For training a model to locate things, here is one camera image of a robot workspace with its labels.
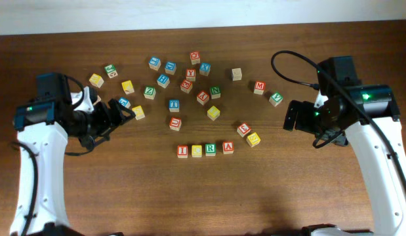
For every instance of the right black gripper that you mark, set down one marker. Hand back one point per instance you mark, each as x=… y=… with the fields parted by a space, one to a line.
x=301 y=117

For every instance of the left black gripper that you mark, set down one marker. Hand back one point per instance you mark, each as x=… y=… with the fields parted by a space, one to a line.
x=108 y=120

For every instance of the red A block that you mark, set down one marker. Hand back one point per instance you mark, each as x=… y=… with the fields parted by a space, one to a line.
x=228 y=147

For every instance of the red I block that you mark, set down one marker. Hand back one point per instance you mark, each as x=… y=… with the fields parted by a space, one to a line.
x=182 y=152

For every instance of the yellow C block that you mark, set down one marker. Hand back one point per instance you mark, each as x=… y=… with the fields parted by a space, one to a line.
x=197 y=151

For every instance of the green R block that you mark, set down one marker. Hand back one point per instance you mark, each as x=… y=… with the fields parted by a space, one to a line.
x=210 y=150

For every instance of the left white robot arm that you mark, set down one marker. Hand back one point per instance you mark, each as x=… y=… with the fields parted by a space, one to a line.
x=43 y=129

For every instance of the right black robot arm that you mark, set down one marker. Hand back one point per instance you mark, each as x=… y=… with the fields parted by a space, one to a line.
x=367 y=119

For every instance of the green V block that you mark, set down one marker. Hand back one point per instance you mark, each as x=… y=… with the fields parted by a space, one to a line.
x=275 y=99

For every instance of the blue 5 block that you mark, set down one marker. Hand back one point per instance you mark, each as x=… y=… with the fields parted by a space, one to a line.
x=124 y=102

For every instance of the yellow S block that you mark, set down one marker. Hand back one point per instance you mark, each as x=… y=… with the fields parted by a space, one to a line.
x=139 y=112

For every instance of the yellow block upper left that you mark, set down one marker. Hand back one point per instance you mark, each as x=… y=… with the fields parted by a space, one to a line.
x=128 y=87

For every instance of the red M block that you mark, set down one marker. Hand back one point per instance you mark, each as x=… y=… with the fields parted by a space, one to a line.
x=259 y=87

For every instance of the yellow block far left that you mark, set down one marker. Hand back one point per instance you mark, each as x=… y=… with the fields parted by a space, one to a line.
x=96 y=80

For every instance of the yellow block right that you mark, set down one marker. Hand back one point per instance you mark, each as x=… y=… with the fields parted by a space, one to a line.
x=253 y=139

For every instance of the green Z block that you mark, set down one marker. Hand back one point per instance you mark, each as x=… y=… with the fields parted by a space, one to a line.
x=149 y=92

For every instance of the red 3 block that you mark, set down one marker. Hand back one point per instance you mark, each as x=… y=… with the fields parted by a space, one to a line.
x=243 y=129

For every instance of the green J block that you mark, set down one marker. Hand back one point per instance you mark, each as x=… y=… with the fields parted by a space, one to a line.
x=111 y=71

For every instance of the red U block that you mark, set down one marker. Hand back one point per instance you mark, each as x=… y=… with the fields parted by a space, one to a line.
x=175 y=123

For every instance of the blue T block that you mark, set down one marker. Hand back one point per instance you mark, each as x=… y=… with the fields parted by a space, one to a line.
x=174 y=105

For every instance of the blue H block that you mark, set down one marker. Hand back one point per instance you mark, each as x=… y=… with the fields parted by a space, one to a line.
x=163 y=81

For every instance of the plain wooden block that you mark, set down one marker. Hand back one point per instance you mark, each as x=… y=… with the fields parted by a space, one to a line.
x=236 y=74

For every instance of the yellow block centre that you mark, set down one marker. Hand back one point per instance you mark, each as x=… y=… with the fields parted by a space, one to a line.
x=213 y=113

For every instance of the green N block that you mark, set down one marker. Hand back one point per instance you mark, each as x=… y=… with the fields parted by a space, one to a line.
x=215 y=92

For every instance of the blue D block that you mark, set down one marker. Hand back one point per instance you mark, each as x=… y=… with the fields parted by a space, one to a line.
x=170 y=68

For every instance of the red E block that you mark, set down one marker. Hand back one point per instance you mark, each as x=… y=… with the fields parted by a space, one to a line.
x=186 y=86

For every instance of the red Y block lower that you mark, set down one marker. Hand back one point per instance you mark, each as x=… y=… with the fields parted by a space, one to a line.
x=202 y=97

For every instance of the red y block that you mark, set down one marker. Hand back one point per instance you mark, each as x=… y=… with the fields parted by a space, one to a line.
x=191 y=74
x=202 y=97

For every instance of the red Y block upper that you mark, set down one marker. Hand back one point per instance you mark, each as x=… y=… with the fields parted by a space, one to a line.
x=191 y=74

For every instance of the blue X block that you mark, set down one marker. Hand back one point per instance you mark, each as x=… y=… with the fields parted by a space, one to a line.
x=204 y=69

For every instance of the red C block top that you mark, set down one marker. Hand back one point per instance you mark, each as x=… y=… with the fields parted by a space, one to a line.
x=195 y=57

